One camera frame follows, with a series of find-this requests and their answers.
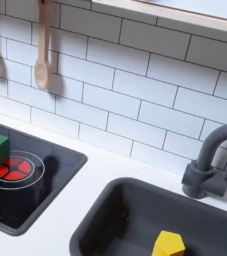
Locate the black toy stove top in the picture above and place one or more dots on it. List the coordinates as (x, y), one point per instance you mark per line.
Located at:
(62, 160)

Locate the dark grey sink basin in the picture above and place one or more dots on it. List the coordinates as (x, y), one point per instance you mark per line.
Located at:
(126, 216)

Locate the wooden spoon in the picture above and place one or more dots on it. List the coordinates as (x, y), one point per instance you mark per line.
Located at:
(42, 72)

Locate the dark grey tap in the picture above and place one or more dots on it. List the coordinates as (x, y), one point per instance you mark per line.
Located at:
(201, 181)

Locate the wooden shelf board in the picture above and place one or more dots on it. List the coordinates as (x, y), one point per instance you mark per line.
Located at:
(171, 15)

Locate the yellow block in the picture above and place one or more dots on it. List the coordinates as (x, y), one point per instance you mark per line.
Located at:
(167, 245)

